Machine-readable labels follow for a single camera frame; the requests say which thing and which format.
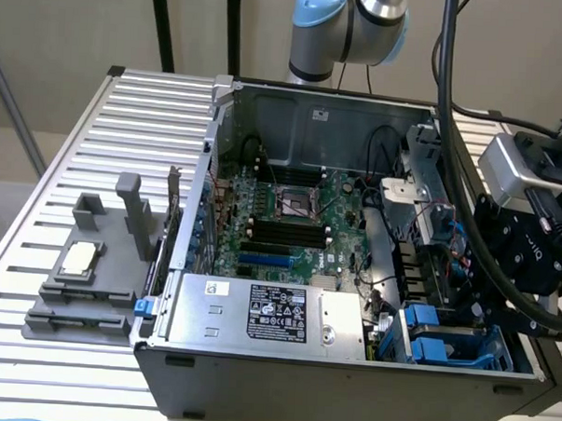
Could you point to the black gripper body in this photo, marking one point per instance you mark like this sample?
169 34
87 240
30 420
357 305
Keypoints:
522 249

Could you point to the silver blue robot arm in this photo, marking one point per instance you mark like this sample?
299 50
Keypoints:
345 31

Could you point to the blue disk carrier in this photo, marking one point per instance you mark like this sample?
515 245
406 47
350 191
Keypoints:
421 317
429 352

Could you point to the black RAM slot bank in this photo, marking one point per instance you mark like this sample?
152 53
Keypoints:
290 234
289 173

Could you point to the blue expansion slot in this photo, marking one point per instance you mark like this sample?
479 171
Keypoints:
265 261

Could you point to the black expansion slot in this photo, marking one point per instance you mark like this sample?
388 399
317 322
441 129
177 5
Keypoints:
260 248

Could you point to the silver chipset heat sink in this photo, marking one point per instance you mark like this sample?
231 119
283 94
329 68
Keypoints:
327 282

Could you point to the green motherboard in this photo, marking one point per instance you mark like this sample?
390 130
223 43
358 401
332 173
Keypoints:
316 249

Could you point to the black open PC case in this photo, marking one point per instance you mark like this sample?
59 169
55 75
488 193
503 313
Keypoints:
329 390

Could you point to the CPU socket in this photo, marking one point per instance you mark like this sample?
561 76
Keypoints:
293 202

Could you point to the silver power supply unit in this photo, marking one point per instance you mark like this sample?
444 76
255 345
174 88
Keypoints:
267 317

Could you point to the blue case latch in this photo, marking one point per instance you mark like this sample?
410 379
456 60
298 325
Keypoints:
144 308

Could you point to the black upright pole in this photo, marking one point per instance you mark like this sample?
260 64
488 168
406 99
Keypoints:
234 26
161 23

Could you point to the grey parts rack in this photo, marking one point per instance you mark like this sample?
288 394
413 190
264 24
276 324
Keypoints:
96 277

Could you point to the silver CPU chip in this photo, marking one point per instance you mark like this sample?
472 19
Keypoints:
81 258

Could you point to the RAM stick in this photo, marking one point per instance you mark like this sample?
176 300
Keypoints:
75 323

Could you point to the blue plastic bay frame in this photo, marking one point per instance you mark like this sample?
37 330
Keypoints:
485 350

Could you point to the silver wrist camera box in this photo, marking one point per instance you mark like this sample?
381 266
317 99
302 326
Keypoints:
516 174

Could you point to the grey metal frame leg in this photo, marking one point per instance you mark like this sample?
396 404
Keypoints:
15 105

